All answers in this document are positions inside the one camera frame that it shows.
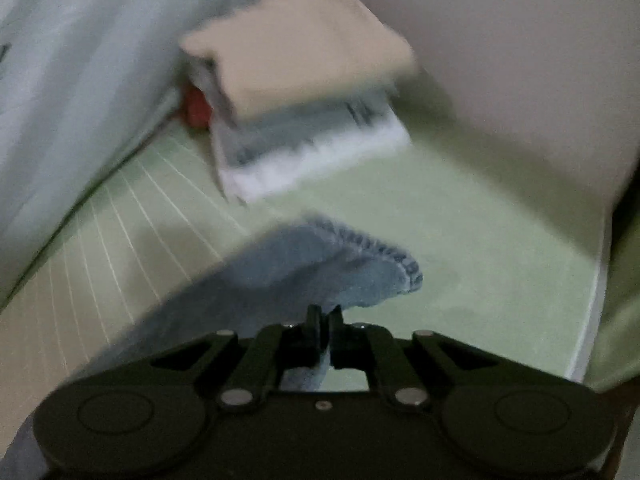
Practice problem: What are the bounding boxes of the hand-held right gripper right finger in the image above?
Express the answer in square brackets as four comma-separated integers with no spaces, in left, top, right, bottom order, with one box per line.
[327,305,501,409]

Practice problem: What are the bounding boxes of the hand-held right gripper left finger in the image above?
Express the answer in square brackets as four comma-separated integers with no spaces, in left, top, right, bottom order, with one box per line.
[150,305,325,413]

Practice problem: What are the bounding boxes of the blue denim jeans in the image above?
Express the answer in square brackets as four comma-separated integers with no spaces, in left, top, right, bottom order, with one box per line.
[0,212,424,480]

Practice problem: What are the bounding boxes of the green striped bed sheet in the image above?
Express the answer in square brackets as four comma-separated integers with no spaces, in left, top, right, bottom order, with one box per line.
[0,75,613,401]

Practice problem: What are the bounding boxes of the grey folded garment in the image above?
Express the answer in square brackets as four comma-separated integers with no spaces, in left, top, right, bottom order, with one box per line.
[212,87,396,168]

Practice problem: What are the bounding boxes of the red object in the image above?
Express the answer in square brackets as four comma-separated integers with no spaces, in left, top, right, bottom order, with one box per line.
[181,85,213,128]

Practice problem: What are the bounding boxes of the beige folded cloth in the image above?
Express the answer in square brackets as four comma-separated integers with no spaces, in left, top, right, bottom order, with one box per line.
[180,0,418,123]

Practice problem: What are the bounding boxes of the white printed curtain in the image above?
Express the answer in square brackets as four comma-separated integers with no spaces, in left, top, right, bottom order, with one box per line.
[0,0,301,306]

